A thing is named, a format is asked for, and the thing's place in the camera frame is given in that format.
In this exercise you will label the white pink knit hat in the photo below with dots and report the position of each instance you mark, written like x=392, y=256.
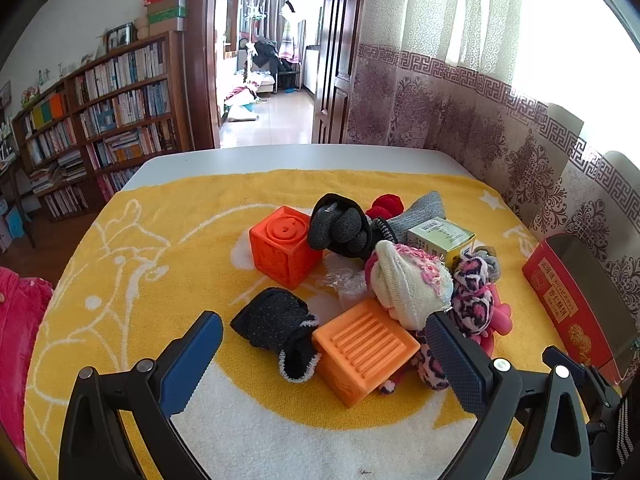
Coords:
x=405, y=285

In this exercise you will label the pink leopard print sock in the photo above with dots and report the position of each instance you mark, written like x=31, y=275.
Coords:
x=472, y=300

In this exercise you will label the picture frame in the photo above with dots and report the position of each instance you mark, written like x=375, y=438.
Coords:
x=121, y=36

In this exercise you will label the light orange rubber cube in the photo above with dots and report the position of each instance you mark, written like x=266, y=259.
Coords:
x=360, y=355

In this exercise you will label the red-orange rubber cube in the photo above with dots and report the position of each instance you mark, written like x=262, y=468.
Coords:
x=280, y=260

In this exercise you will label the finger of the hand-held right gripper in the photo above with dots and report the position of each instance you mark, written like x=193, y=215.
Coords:
x=555, y=355

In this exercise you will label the patterned beige curtain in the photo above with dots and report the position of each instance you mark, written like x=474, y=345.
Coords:
x=450, y=110

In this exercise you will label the pink cloth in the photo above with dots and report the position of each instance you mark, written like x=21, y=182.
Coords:
x=20, y=340

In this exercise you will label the pink rubber toy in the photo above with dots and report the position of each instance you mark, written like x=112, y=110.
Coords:
x=500, y=320

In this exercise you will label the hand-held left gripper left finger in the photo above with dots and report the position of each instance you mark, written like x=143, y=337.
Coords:
x=192, y=360

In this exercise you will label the red pom-pom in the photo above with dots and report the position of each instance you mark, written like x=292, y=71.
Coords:
x=387, y=205

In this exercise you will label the blue storage box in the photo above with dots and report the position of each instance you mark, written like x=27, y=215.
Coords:
x=15, y=224

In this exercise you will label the grey knit sock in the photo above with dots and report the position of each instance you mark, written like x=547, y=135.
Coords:
x=420, y=215

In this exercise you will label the small grey sock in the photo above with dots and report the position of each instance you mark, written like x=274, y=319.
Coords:
x=490, y=262

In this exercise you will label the coat rack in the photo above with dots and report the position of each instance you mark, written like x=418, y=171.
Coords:
x=251, y=40

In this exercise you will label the rows of books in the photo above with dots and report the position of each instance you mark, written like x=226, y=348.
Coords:
x=125, y=105

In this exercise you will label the dark wooden door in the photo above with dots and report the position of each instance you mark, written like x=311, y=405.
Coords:
x=335, y=60

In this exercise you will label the red cardboard box container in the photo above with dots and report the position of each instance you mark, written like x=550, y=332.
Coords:
x=550, y=285

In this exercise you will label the wooden bookshelf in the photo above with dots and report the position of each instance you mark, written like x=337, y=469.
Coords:
x=175, y=85

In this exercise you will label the clear plastic bag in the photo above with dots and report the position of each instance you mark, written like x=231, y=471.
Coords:
x=350, y=282

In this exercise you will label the yellow white blanket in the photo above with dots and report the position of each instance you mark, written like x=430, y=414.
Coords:
x=175, y=260

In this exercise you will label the brown room curtain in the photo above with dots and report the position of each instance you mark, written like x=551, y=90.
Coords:
x=270, y=5

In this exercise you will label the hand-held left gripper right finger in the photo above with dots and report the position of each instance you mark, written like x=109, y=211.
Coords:
x=452, y=360

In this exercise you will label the dark grey sock bundle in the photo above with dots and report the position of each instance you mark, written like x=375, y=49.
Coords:
x=335, y=225

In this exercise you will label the black sparkly sock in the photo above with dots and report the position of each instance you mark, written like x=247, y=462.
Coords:
x=270, y=320

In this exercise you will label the pile of dark clothes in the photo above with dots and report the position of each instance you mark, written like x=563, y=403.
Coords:
x=272, y=55

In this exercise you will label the wooden door frame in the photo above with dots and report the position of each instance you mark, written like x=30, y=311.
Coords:
x=202, y=60

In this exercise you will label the small green yellow box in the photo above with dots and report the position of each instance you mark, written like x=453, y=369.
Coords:
x=440, y=240

